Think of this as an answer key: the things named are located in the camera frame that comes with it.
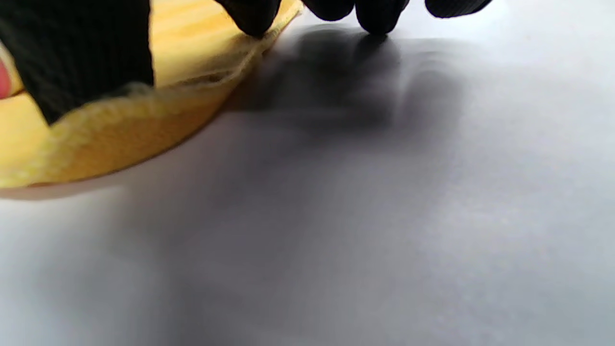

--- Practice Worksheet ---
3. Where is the pink lint roller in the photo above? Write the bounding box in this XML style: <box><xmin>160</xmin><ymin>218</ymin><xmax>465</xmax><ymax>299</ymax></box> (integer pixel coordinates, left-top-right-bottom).
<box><xmin>0</xmin><ymin>60</ymin><xmax>12</xmax><ymax>100</ymax></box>

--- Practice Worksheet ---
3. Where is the person's right hand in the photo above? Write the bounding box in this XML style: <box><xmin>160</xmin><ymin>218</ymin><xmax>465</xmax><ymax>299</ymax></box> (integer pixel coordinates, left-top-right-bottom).
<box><xmin>0</xmin><ymin>0</ymin><xmax>493</xmax><ymax>125</ymax></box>

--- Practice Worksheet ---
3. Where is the orange square towel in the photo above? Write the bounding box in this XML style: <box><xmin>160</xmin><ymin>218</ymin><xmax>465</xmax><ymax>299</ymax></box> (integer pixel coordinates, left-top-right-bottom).
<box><xmin>0</xmin><ymin>0</ymin><xmax>304</xmax><ymax>189</ymax></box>

